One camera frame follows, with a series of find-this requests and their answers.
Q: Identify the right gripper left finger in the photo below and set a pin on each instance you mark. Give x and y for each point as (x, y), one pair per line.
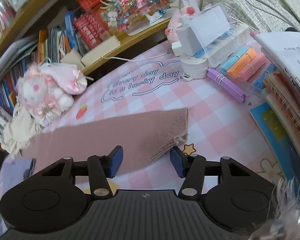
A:
(102, 168)

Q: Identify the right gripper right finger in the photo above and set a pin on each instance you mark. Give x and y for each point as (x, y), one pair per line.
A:
(192, 169)

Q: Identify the purple and mauve sweater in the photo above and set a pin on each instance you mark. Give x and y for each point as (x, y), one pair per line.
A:
(144, 137)

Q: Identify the pink checkered desk mat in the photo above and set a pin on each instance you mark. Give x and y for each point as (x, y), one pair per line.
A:
(239, 190)

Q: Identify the cream folded garment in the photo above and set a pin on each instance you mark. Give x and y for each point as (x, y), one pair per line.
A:
(19, 130)

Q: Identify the purple stick bundle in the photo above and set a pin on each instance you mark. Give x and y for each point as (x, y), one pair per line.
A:
(227, 85)

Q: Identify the pink white bunny plush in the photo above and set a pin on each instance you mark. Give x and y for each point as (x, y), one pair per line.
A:
(47, 90)

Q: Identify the stack of notebooks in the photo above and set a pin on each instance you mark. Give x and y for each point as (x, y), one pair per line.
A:
(283, 50)

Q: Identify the orange stick bundle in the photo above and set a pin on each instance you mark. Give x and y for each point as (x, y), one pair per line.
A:
(245, 59)

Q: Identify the white Gorilla book box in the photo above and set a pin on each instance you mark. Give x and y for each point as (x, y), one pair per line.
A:
(5, 118)

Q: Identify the cream box on shelf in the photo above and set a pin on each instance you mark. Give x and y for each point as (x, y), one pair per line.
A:
(101, 50)

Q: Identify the clear plastic organizer box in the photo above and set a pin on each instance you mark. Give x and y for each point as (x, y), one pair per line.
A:
(209, 35)

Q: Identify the small pink pig plush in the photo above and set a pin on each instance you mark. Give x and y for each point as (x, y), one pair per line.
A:
(173, 24)

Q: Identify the row of books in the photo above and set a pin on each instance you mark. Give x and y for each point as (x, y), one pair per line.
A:
(69, 37)

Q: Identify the colorful bead tree ornament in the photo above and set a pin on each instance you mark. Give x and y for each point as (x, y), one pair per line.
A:
(120, 14)

